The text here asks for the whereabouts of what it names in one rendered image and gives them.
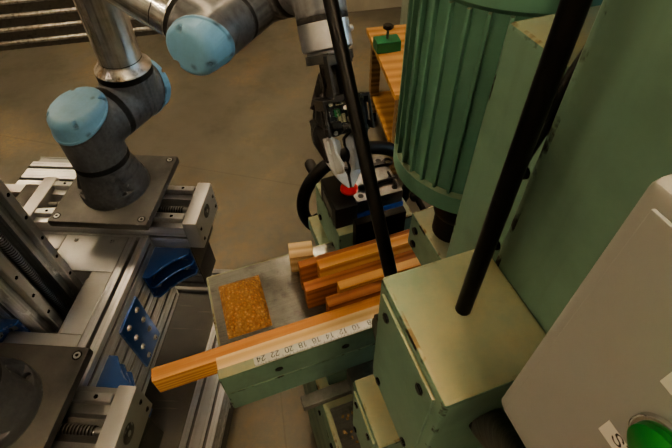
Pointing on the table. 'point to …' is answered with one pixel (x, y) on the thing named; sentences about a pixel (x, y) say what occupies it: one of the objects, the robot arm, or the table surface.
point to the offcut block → (299, 253)
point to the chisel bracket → (434, 250)
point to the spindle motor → (466, 49)
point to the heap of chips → (244, 306)
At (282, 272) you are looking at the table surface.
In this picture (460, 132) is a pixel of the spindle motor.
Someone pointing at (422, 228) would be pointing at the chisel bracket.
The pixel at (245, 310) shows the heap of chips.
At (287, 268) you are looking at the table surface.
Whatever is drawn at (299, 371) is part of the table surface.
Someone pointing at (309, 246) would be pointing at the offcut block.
